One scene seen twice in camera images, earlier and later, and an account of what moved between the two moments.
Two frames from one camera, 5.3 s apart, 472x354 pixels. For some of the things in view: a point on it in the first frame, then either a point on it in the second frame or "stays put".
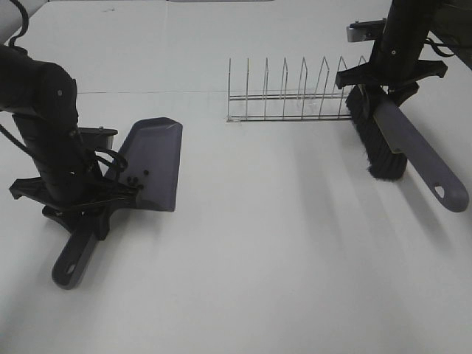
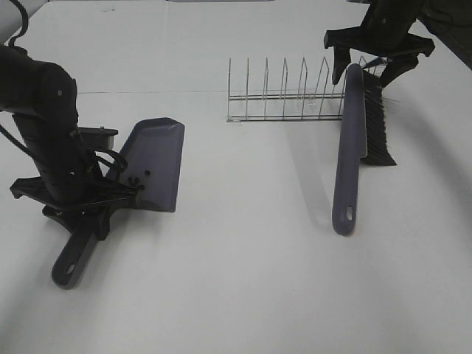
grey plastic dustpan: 153,153 stays put
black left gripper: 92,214 stays put
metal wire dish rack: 319,105 stays put
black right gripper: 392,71 → 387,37
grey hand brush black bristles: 391,138 → 363,139
